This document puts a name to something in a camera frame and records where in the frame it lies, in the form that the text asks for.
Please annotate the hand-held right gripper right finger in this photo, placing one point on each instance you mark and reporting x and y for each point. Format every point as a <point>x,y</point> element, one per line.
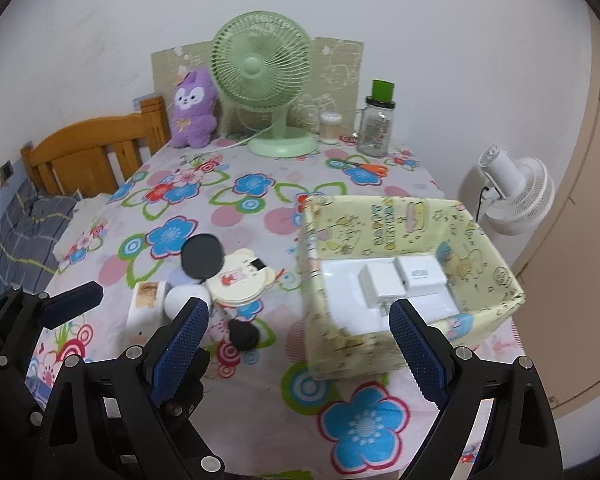
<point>420,355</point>

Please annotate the yellow cartoon fabric storage box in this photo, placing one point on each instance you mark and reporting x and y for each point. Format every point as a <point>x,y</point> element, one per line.
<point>330,350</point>

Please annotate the small black round object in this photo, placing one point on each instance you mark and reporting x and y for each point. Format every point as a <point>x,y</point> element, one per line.
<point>244,335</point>

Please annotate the clear cotton swab jar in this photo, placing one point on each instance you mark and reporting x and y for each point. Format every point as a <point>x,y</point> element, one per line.
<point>330,130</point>

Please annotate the white clip fan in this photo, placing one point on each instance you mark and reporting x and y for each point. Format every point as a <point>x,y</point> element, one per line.
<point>525,195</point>

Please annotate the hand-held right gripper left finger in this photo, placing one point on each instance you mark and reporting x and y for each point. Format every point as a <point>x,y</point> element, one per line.
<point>180,350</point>

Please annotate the beige cartoon print board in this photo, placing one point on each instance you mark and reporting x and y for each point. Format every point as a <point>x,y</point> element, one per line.
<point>340,65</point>

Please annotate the floral tablecloth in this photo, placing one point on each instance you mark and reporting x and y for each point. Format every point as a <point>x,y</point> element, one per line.
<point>280,410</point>

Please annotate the white charger plug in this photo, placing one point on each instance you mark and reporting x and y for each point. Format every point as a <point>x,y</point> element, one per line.
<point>380,282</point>

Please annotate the purple plush toy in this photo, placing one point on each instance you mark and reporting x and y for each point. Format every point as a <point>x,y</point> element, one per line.
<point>192,120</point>

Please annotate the beige door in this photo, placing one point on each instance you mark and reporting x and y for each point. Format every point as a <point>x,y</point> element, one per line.
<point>580,210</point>

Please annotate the grey plaid bedding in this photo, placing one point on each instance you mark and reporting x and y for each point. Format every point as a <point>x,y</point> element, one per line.
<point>25,240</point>

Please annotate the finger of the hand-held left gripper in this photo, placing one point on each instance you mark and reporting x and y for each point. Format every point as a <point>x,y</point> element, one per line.
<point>75,304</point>

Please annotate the glass mug jar green lid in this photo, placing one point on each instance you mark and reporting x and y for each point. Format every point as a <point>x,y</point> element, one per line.
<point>375,130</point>

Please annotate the white bear shaped compact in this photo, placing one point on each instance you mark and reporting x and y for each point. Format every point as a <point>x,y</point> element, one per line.
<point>240,285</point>

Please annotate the black cylinder container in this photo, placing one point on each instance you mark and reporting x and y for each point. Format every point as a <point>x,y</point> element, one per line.
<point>202,257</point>

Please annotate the small white box with picture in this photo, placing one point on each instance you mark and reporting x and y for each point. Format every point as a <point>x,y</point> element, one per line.
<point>145,315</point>

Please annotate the white boxes inside storage box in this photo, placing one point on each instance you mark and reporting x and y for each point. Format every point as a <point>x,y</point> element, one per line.
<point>340,300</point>

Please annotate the wooden bed headboard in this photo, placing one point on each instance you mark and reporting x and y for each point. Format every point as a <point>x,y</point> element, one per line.
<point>80,132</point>

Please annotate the green desk fan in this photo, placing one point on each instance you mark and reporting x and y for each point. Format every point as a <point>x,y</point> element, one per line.
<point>260,60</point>

